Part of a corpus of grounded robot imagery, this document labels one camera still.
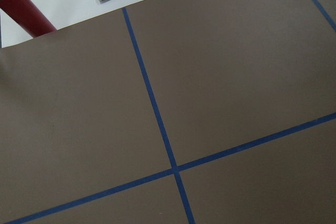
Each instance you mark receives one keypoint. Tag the red bottle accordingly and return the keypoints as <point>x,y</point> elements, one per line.
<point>28,16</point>

